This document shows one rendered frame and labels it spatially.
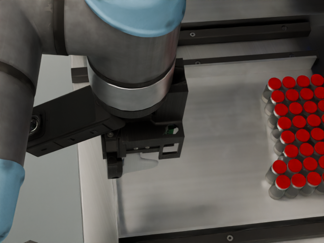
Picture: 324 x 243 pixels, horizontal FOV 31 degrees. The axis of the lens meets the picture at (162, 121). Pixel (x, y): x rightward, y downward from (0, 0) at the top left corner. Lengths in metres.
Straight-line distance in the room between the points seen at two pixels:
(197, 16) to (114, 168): 0.47
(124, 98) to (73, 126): 0.09
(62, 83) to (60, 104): 1.38
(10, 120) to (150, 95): 0.15
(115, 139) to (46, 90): 1.39
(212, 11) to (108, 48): 0.61
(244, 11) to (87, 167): 0.39
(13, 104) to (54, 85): 1.58
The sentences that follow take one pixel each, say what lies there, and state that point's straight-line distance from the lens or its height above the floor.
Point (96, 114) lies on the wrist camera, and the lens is 0.55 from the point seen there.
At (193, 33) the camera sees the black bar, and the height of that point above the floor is 0.90.
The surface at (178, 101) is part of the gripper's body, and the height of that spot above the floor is 1.21.
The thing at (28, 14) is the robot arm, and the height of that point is 1.35.
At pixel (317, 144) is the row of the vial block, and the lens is 0.87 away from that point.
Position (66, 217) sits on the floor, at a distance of 1.77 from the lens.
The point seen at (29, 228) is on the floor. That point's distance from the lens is 1.77.
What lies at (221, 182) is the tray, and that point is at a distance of 0.87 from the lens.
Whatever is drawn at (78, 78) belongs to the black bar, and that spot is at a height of 0.89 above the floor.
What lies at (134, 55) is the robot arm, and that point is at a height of 1.32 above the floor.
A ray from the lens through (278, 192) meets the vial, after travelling 0.85.
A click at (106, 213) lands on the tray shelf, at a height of 0.88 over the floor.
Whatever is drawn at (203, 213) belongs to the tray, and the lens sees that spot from 0.85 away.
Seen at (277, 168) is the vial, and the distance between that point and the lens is 0.84.
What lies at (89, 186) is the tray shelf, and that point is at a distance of 0.86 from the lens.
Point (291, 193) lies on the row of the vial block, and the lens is 0.86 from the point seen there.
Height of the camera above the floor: 1.68
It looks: 63 degrees down
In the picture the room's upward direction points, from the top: 8 degrees clockwise
